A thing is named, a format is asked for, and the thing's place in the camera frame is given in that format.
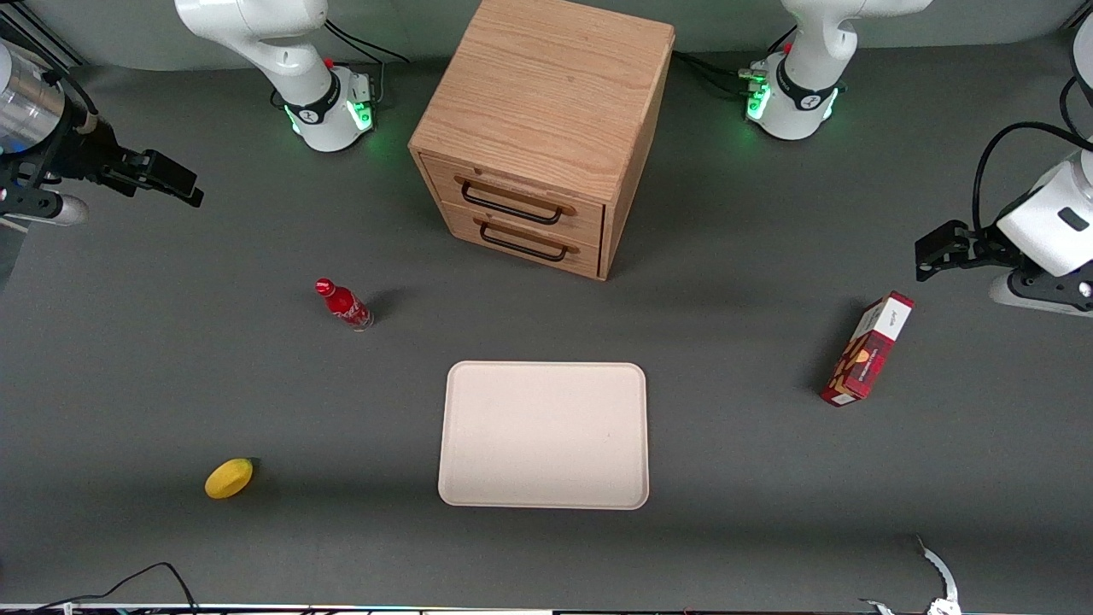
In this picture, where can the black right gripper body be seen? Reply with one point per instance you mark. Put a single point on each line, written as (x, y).
(78, 154)

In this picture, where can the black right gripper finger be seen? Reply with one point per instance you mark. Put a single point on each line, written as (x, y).
(166, 177)

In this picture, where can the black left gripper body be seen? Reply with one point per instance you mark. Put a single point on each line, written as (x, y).
(976, 243)

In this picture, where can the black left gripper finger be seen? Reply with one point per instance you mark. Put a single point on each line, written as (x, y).
(939, 249)

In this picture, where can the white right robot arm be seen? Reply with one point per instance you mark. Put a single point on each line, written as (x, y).
(290, 51)

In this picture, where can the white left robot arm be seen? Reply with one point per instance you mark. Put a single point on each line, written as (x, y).
(811, 51)

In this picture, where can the red coke bottle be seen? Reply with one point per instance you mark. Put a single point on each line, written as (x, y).
(346, 306)

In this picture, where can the beige rectangular tray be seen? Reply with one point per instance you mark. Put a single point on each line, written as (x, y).
(544, 436)

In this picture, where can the red plaid shortbread box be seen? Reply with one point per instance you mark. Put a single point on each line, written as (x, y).
(864, 359)

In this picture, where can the wooden drawer front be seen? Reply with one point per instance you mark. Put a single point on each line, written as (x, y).
(444, 175)
(461, 224)

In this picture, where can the yellow lemon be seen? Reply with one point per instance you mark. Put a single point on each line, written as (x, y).
(229, 479)

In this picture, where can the wooden drawer cabinet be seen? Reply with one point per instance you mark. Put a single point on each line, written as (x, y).
(546, 85)

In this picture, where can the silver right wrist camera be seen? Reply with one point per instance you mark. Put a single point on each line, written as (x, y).
(60, 211)

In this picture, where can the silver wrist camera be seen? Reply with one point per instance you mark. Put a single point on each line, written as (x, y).
(1025, 305)
(60, 211)

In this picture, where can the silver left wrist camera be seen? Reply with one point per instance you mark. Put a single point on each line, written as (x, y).
(1025, 305)

